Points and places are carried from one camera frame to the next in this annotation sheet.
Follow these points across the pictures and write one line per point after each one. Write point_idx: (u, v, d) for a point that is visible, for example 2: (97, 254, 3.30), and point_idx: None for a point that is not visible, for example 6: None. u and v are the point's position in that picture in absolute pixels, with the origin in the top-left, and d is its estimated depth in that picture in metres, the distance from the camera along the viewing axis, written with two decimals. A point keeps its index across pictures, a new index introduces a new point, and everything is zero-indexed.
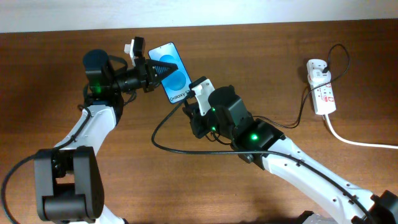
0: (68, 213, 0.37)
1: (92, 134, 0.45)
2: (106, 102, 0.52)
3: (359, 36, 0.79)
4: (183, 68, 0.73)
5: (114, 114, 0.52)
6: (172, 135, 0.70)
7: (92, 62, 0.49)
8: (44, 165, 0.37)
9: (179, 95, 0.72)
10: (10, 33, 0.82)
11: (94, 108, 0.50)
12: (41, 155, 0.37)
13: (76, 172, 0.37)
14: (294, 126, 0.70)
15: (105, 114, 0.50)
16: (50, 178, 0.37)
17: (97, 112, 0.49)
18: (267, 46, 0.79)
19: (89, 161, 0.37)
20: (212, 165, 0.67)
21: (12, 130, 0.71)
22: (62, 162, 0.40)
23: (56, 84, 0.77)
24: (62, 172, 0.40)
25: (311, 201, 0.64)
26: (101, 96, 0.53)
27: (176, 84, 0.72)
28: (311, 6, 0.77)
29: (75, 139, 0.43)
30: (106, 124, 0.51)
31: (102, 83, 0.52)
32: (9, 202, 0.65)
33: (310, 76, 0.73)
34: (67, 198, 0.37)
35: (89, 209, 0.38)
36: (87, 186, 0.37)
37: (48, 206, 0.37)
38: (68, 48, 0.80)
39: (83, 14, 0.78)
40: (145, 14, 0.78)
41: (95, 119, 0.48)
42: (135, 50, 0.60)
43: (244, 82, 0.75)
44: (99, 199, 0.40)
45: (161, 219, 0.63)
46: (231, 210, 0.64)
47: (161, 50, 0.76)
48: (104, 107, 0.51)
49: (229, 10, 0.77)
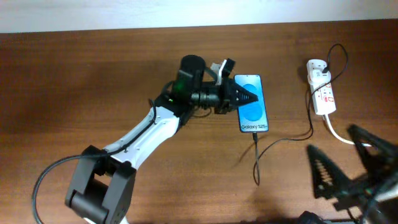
0: (88, 213, 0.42)
1: (143, 148, 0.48)
2: (173, 109, 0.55)
3: (359, 36, 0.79)
4: (261, 101, 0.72)
5: (176, 124, 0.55)
6: (172, 135, 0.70)
7: (189, 63, 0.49)
8: (87, 165, 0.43)
9: (255, 126, 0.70)
10: (11, 33, 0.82)
11: (161, 113, 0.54)
12: (87, 154, 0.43)
13: (110, 185, 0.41)
14: (305, 135, 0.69)
15: (168, 121, 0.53)
16: (86, 178, 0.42)
17: (161, 120, 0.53)
18: (267, 46, 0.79)
19: (125, 183, 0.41)
20: (213, 165, 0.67)
21: (12, 130, 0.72)
22: (102, 165, 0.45)
23: (56, 84, 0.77)
24: (101, 171, 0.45)
25: (311, 201, 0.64)
26: (166, 103, 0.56)
27: (260, 116, 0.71)
28: (314, 6, 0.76)
29: (125, 149, 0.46)
30: (165, 131, 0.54)
31: (186, 89, 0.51)
32: (9, 201, 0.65)
33: (309, 76, 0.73)
34: (93, 201, 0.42)
35: (106, 222, 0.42)
36: (113, 204, 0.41)
37: (76, 199, 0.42)
38: (69, 48, 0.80)
39: (83, 15, 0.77)
40: (145, 15, 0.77)
41: (156, 127, 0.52)
42: (223, 70, 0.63)
43: (244, 82, 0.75)
44: (120, 212, 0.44)
45: (161, 219, 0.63)
46: (231, 210, 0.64)
47: (247, 77, 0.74)
48: (170, 116, 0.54)
49: (230, 11, 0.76)
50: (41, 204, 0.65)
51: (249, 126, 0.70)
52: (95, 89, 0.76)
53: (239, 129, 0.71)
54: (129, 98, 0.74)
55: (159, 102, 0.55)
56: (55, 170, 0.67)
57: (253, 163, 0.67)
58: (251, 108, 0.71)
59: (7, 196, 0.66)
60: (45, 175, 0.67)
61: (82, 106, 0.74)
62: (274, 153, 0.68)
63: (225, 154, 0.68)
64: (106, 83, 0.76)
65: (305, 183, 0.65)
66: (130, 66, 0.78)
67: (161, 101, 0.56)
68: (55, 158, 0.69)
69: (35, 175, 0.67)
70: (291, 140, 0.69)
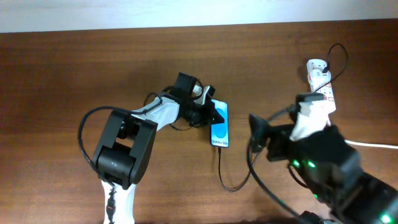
0: (114, 171, 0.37)
1: (158, 117, 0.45)
2: (174, 99, 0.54)
3: (359, 36, 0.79)
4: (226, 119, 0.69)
5: (177, 110, 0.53)
6: (172, 135, 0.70)
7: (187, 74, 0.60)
8: (115, 122, 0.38)
9: (221, 143, 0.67)
10: (10, 33, 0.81)
11: (165, 99, 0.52)
12: (115, 111, 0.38)
13: (136, 139, 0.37)
14: None
15: (172, 105, 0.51)
16: (114, 134, 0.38)
17: (167, 102, 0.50)
18: (267, 46, 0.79)
19: (151, 136, 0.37)
20: (213, 165, 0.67)
21: (12, 130, 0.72)
22: (128, 126, 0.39)
23: (56, 84, 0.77)
24: (124, 133, 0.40)
25: (310, 201, 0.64)
26: (169, 95, 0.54)
27: (225, 132, 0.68)
28: (314, 7, 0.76)
29: (145, 113, 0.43)
30: (171, 115, 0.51)
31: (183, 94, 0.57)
32: (10, 201, 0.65)
33: (309, 76, 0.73)
34: (119, 157, 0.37)
35: (131, 176, 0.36)
36: (140, 154, 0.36)
37: (101, 157, 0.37)
38: (69, 48, 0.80)
39: (82, 15, 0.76)
40: (145, 15, 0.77)
41: (165, 106, 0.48)
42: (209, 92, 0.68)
43: (244, 83, 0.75)
44: (142, 170, 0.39)
45: (161, 219, 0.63)
46: (231, 210, 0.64)
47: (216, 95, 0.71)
48: (172, 102, 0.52)
49: (230, 11, 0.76)
50: (42, 204, 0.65)
51: (216, 140, 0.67)
52: (95, 89, 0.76)
53: (239, 129, 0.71)
54: (129, 98, 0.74)
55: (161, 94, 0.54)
56: (55, 170, 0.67)
57: None
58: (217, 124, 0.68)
59: (7, 196, 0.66)
60: (45, 175, 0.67)
61: (82, 106, 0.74)
62: None
63: (225, 154, 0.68)
64: (106, 83, 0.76)
65: None
66: (129, 66, 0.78)
67: (165, 93, 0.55)
68: (55, 158, 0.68)
69: (35, 175, 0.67)
70: None
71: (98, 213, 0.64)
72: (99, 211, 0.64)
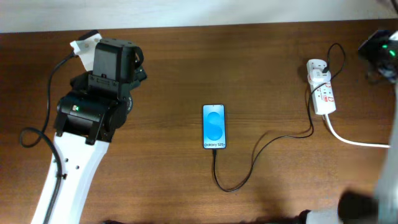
0: None
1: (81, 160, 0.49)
2: (78, 105, 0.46)
3: (359, 36, 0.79)
4: (222, 123, 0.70)
5: (99, 114, 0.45)
6: (172, 134, 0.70)
7: (98, 53, 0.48)
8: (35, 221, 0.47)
9: (216, 144, 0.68)
10: (12, 33, 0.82)
11: (71, 111, 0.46)
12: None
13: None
14: (310, 135, 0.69)
15: (62, 63, 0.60)
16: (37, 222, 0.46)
17: (74, 120, 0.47)
18: (267, 46, 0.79)
19: None
20: (212, 166, 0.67)
21: (12, 130, 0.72)
22: None
23: (54, 84, 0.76)
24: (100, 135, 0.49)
25: (311, 201, 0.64)
26: (80, 95, 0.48)
27: (221, 134, 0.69)
28: (314, 7, 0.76)
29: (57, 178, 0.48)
30: (119, 116, 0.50)
31: (106, 81, 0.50)
32: (9, 201, 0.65)
33: (310, 76, 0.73)
34: None
35: None
36: None
37: None
38: (68, 48, 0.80)
39: (83, 14, 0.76)
40: (144, 14, 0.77)
41: (67, 135, 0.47)
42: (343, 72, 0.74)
43: (244, 82, 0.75)
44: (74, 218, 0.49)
45: (160, 219, 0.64)
46: (231, 210, 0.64)
47: (212, 106, 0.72)
48: (87, 116, 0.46)
49: (229, 11, 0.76)
50: None
51: (210, 144, 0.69)
52: None
53: (239, 129, 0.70)
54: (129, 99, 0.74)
55: (76, 93, 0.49)
56: None
57: (253, 163, 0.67)
58: (211, 127, 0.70)
59: (7, 196, 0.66)
60: (45, 175, 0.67)
61: None
62: (274, 152, 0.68)
63: (225, 154, 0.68)
64: None
65: (305, 183, 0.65)
66: None
67: (78, 92, 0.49)
68: None
69: (35, 175, 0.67)
70: (291, 139, 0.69)
71: (98, 213, 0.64)
72: (99, 211, 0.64)
